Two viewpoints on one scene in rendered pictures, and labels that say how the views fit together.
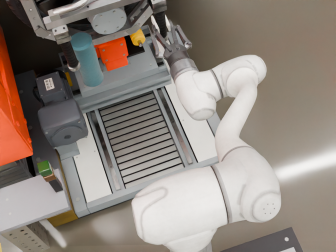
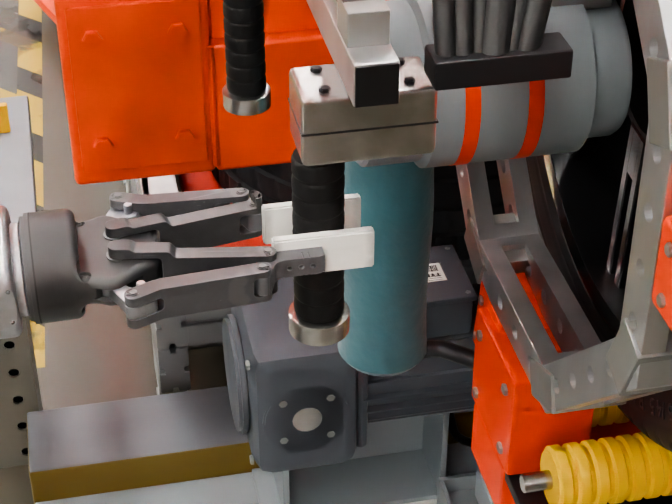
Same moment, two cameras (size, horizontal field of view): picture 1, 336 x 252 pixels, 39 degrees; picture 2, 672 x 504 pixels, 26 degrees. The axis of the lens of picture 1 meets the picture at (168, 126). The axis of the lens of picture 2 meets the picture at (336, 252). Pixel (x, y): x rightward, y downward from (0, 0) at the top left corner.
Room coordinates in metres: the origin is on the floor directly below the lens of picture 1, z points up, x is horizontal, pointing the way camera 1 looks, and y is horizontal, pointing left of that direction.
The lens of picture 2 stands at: (1.19, -0.86, 1.39)
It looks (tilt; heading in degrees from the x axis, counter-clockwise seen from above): 35 degrees down; 92
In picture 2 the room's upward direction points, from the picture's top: straight up
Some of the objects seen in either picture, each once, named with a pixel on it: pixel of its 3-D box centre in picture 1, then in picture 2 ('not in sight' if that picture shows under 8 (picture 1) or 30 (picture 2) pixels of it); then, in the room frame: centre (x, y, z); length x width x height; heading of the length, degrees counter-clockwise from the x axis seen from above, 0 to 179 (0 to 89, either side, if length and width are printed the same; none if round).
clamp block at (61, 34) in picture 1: (59, 28); not in sight; (1.10, 0.32, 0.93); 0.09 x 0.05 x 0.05; 14
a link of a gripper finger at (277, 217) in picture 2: (155, 25); (311, 218); (1.14, 0.00, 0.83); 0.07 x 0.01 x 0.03; 14
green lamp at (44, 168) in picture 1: (44, 168); not in sight; (0.73, 0.44, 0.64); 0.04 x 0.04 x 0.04; 14
